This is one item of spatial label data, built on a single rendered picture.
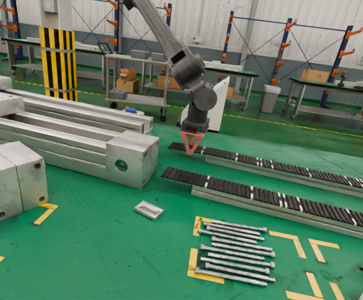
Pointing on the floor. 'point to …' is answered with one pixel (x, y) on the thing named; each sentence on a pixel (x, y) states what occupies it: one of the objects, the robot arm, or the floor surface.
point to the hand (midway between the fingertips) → (192, 148)
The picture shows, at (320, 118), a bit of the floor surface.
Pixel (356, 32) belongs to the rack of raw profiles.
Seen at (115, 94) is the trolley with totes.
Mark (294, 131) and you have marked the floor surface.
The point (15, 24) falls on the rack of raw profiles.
